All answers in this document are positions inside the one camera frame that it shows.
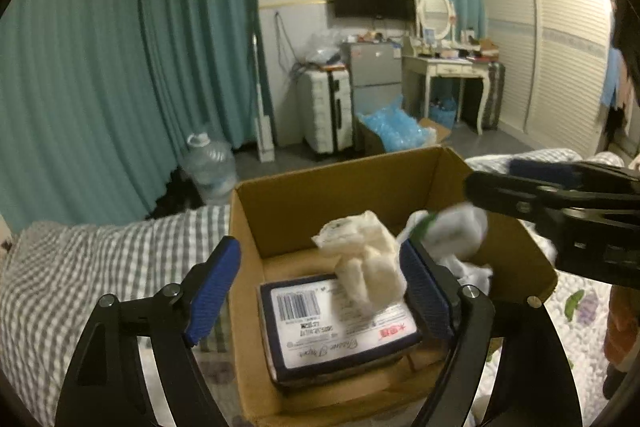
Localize white green sock bundle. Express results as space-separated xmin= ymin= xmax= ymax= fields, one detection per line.
xmin=396 ymin=202 xmax=492 ymax=295

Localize cream lace cloth bundle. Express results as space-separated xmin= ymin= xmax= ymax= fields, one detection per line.
xmin=312 ymin=210 xmax=408 ymax=317

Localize white floral quilt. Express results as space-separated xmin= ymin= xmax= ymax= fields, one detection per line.
xmin=544 ymin=271 xmax=611 ymax=426

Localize hanging clothes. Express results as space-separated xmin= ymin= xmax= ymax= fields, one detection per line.
xmin=601 ymin=44 xmax=636 ymax=134

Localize orange white plush toy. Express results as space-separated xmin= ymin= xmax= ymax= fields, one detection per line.
xmin=602 ymin=285 xmax=639 ymax=400

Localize grey checked bed sheet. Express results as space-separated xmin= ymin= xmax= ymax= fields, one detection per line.
xmin=0 ymin=148 xmax=626 ymax=427

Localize blue basket under table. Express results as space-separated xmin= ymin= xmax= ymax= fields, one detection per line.
xmin=428 ymin=98 xmax=458 ymax=129

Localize white louvered wardrobe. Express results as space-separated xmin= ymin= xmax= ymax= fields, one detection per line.
xmin=485 ymin=0 xmax=612 ymax=156

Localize box of blue bags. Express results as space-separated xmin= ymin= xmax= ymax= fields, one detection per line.
xmin=357 ymin=95 xmax=451 ymax=156

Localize white dressing table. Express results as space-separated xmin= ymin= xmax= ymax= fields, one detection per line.
xmin=401 ymin=37 xmax=491 ymax=135

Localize white oval vanity mirror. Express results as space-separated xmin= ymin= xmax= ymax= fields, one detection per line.
xmin=416 ymin=0 xmax=456 ymax=40

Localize dark tissue paper box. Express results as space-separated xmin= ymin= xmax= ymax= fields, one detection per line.
xmin=257 ymin=274 xmax=422 ymax=387

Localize silver mini fridge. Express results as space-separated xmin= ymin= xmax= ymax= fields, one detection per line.
xmin=342 ymin=42 xmax=402 ymax=115

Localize brown cardboard box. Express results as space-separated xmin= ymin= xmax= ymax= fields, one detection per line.
xmin=228 ymin=145 xmax=559 ymax=427

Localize white black suitcase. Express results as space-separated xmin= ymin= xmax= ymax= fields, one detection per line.
xmin=296 ymin=67 xmax=354 ymax=155

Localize clear water jug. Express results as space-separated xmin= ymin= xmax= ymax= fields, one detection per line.
xmin=183 ymin=132 xmax=239 ymax=205

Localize clear plastic bag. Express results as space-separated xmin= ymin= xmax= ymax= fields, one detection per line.
xmin=304 ymin=29 xmax=343 ymax=66

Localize teal left curtain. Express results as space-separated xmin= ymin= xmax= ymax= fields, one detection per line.
xmin=1 ymin=0 xmax=268 ymax=231

